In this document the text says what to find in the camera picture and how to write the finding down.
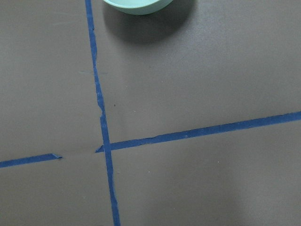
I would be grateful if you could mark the mint green bowl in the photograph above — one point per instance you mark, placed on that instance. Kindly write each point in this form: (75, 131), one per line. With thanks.
(138, 7)

